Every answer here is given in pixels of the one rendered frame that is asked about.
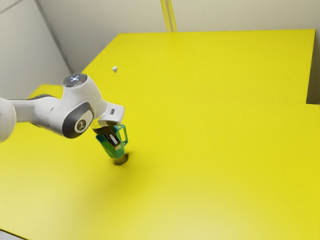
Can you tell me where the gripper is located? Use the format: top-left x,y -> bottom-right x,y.
92,124 -> 121,152

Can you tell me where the teal faceted mug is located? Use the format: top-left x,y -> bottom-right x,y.
95,124 -> 129,159

